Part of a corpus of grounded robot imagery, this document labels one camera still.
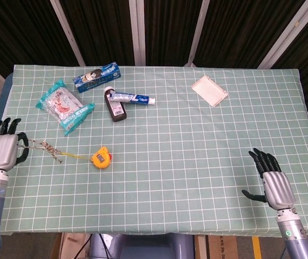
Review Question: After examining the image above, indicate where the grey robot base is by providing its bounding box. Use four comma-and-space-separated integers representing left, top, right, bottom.
89, 233, 196, 259

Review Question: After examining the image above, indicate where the blue toothpaste box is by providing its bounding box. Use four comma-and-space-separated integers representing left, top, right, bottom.
72, 61, 122, 94

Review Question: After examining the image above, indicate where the yellow tape measure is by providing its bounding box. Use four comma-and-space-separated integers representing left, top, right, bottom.
90, 146, 113, 169

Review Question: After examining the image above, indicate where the cardboard box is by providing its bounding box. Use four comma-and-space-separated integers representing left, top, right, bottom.
50, 233, 90, 259

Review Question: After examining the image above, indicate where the braided rope loop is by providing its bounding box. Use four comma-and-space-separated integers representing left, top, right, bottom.
17, 139, 93, 163

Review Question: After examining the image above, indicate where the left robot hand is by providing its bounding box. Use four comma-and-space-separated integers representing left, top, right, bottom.
0, 117, 30, 171

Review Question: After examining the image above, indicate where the teal snack bag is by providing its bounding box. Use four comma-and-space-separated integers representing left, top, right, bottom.
36, 78, 96, 136

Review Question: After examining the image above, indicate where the dark brown medicine bottle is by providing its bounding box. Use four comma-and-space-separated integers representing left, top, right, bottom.
104, 86, 128, 123

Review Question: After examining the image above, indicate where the green checkered tablecloth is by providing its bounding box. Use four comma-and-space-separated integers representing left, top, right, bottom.
0, 64, 308, 235

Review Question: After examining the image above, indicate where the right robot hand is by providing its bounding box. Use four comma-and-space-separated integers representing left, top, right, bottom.
241, 147, 297, 211

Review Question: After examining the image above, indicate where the blue white toothpaste tube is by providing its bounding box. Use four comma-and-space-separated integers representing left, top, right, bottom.
108, 91, 156, 106

